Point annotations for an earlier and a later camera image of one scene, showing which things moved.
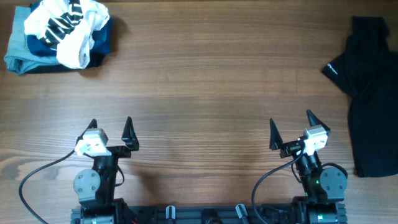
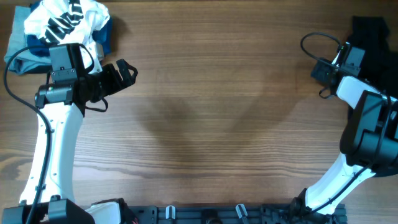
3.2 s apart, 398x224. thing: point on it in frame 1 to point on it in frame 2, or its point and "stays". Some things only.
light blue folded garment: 18,60 stays
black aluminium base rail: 205,214 stays
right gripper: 277,142 to 318,70
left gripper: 130,141 to 109,70
